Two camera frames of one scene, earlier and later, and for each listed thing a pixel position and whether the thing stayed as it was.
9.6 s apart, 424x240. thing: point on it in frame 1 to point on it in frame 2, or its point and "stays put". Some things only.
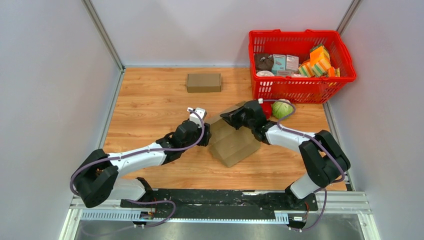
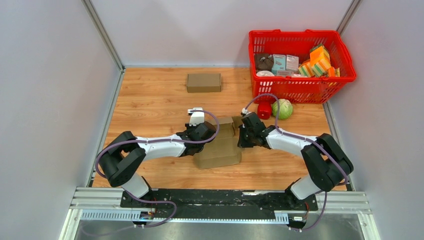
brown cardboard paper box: [204, 82] stays put
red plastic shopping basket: [294, 89] stays put
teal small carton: [279, 63] stays put
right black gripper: [231, 118] to [241, 143]
